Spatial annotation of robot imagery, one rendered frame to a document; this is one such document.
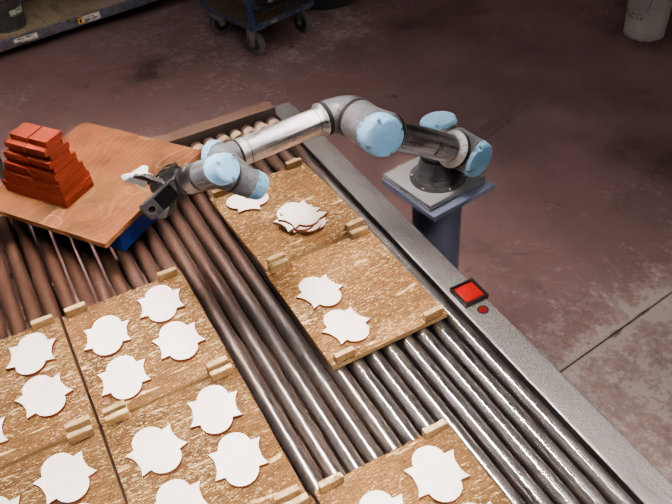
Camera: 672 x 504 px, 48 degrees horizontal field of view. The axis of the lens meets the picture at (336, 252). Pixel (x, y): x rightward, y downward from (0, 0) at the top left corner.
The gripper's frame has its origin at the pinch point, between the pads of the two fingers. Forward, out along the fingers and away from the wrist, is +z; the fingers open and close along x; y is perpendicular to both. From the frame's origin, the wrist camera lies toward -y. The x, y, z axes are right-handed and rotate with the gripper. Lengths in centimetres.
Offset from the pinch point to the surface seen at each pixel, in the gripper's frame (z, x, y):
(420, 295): -48, -62, 16
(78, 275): 36.3, -12.8, -9.8
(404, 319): -48, -60, 6
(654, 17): -24, -175, 364
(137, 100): 228, -34, 196
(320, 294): -27, -47, 6
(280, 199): 2, -36, 41
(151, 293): 11.3, -23.9, -10.3
